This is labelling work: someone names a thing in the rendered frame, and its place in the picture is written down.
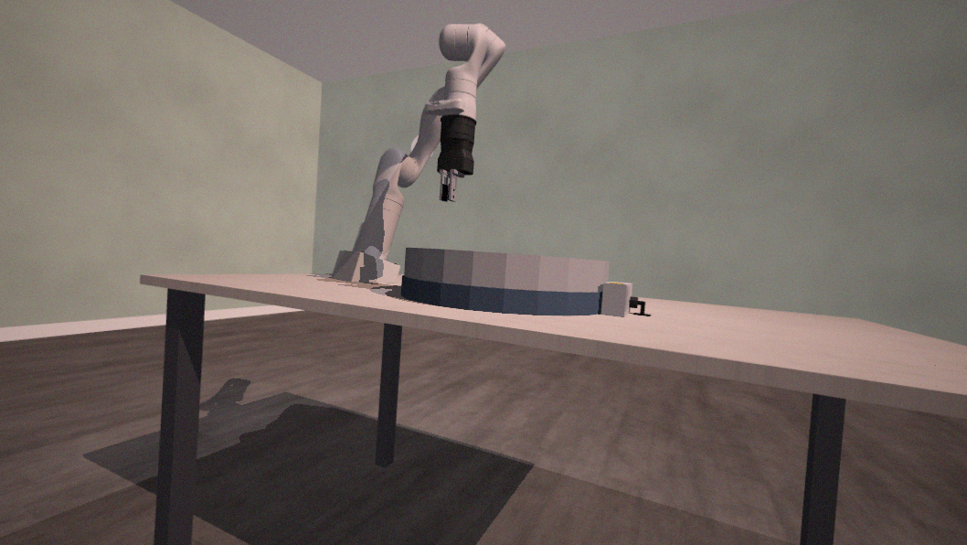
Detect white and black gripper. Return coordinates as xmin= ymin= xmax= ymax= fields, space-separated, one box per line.
xmin=425 ymin=91 xmax=476 ymax=201

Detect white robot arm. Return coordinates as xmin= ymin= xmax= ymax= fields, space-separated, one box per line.
xmin=353 ymin=24 xmax=505 ymax=261

